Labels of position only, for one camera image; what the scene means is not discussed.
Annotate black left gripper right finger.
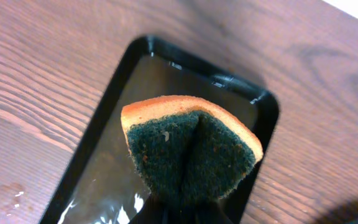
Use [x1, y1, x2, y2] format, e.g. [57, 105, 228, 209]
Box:
[189, 201, 232, 224]

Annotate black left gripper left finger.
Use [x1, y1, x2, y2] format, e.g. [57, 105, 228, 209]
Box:
[129, 195, 175, 224]

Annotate orange green scrub sponge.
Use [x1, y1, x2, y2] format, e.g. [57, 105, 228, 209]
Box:
[121, 95, 264, 206]

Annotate black rectangular water tray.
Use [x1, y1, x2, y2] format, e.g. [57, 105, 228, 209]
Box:
[41, 35, 280, 223]

